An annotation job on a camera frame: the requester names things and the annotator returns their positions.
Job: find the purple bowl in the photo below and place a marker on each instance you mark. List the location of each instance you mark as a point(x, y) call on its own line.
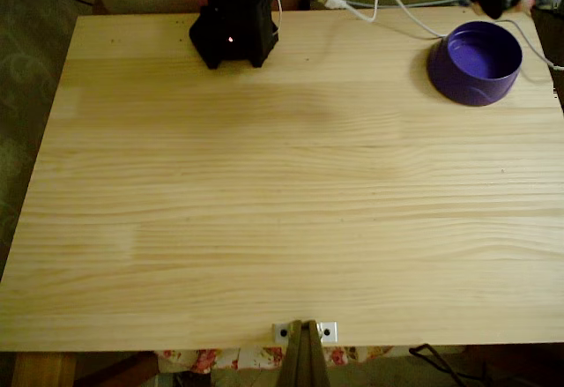
point(473, 69)

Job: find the metal mounting bracket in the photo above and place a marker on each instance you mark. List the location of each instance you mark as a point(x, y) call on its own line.
point(328, 332)

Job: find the floral cloth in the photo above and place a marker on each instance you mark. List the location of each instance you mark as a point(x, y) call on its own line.
point(247, 357)

